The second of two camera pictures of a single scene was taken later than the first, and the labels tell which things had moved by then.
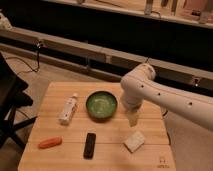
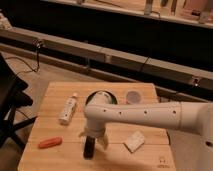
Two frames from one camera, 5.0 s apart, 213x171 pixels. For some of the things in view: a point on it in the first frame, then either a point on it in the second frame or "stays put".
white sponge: [135, 141] stays put
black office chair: [12, 86] stays put
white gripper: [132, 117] → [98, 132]
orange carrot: [50, 142] stays put
